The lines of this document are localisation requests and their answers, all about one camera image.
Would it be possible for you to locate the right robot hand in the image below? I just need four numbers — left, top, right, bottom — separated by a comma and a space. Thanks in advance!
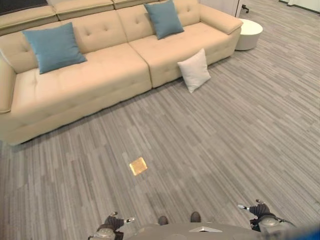
237, 199, 271, 218

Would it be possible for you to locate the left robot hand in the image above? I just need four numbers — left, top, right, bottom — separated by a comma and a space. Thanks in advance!
104, 211, 137, 233

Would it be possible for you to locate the beige leather sofa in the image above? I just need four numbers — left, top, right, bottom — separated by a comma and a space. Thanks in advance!
0, 0, 244, 146

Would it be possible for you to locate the brass floor socket plate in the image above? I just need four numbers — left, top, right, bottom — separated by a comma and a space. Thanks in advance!
129, 156, 148, 176

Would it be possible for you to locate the white cushion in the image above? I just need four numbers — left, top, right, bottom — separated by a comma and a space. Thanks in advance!
177, 48, 212, 94

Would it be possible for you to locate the round white side table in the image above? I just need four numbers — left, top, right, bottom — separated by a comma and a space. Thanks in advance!
234, 18, 264, 52

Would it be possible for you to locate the large blue cushion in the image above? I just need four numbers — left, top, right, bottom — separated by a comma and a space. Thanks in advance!
21, 21, 88, 75

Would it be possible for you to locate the small blue cushion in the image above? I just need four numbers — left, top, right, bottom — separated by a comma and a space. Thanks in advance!
143, 0, 185, 41

